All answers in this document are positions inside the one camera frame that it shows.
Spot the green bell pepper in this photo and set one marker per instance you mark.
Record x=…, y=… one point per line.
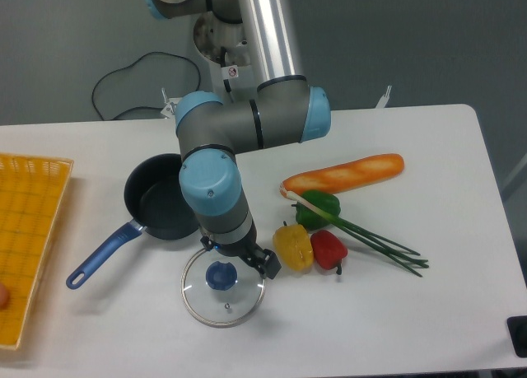
x=325, y=202

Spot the glass lid with blue knob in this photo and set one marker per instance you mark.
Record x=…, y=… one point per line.
x=220, y=291

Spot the dark pot with blue handle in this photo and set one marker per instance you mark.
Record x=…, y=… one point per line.
x=154, y=200

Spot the table clamp bracket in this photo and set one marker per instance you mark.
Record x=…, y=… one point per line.
x=384, y=99
x=170, y=104

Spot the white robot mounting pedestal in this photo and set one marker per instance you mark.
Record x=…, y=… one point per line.
x=231, y=52

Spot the yellow woven basket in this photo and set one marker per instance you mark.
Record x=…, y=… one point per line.
x=32, y=189

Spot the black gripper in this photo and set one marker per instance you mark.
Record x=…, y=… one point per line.
x=265, y=262

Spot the yellow bell pepper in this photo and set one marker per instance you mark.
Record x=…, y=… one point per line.
x=293, y=246

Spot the green onion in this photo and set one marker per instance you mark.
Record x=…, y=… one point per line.
x=398, y=253

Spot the left table clamp bracket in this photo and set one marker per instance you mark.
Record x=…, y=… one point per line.
x=170, y=104

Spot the right table clamp bracket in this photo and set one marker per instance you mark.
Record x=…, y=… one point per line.
x=384, y=99

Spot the orange baguette bread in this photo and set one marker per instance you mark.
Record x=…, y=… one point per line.
x=346, y=176

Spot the red bell pepper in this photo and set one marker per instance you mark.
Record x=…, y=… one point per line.
x=329, y=251

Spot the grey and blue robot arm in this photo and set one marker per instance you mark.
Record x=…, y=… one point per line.
x=285, y=109

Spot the black device at table edge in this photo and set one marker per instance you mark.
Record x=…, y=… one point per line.
x=517, y=326

